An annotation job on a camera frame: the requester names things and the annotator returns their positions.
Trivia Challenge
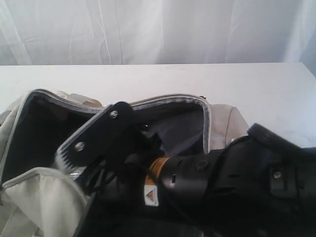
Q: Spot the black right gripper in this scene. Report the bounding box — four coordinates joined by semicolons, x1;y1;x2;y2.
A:
75;128;163;237

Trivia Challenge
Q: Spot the cream canvas duffel bag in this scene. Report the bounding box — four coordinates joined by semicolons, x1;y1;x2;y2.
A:
0;89;248;237

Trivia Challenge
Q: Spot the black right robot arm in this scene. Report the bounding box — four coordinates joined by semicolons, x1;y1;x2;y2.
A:
75;124;316;237

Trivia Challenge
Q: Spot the white backdrop curtain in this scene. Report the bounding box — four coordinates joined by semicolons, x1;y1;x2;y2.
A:
0;0;316;67

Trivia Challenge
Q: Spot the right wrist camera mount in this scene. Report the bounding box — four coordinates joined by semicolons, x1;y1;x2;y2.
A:
55;102;135;173

